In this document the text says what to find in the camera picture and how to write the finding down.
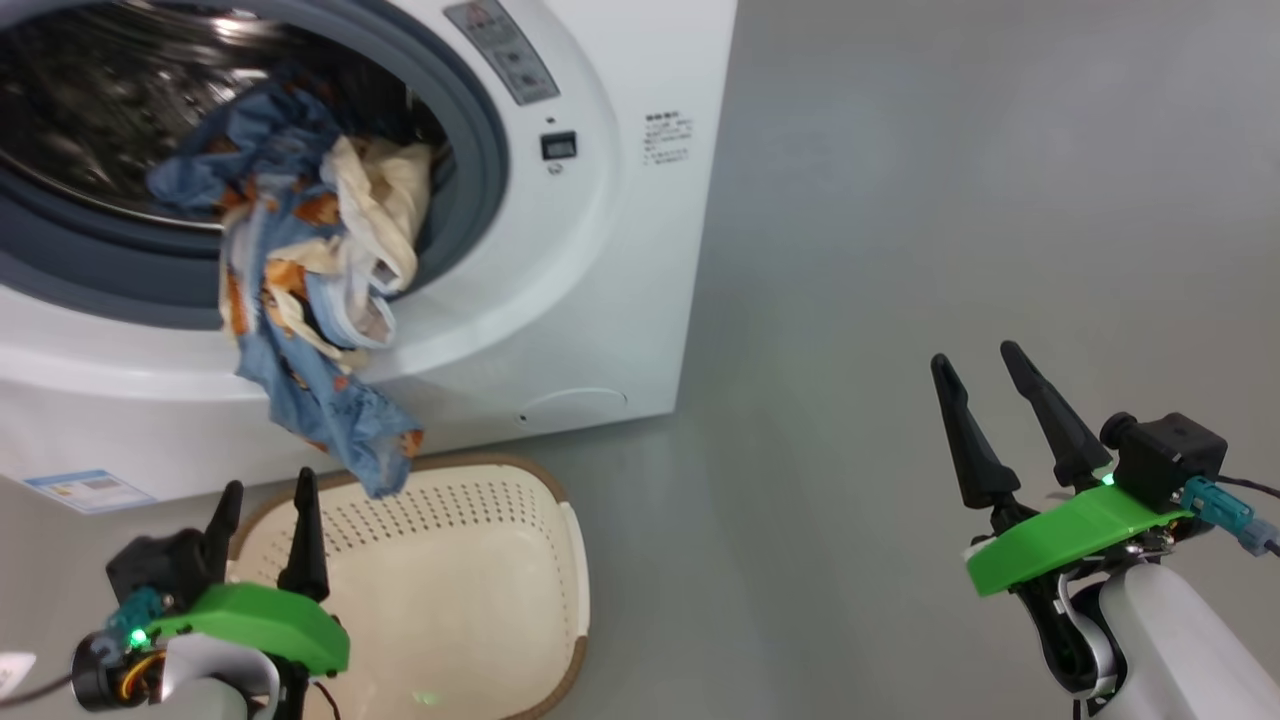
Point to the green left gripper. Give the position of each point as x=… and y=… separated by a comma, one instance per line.
x=260, y=620

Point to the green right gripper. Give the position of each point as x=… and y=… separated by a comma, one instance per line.
x=1080, y=530

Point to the blue cartoon print garment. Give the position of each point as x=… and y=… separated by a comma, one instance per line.
x=290, y=390

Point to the cream white garment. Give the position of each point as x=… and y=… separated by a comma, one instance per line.
x=385, y=200

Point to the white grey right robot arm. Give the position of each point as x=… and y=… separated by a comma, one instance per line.
x=1180, y=640

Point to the white front-load washing machine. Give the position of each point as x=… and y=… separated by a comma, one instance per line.
x=600, y=280

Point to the washing machine drum opening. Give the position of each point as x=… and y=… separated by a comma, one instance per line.
x=90, y=110

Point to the blue energy label sticker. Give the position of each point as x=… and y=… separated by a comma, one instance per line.
x=90, y=490

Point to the cream perforated laundry basket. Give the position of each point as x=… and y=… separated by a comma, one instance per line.
x=450, y=600

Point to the white oval filter cover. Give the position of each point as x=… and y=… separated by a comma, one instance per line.
x=575, y=410

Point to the grey warning sticker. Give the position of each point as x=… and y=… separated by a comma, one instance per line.
x=505, y=50

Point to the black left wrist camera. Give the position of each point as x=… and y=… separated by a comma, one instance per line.
x=160, y=565

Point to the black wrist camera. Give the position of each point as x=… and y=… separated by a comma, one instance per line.
x=160, y=565
x=1170, y=455

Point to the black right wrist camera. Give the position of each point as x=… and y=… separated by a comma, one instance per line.
x=1170, y=455

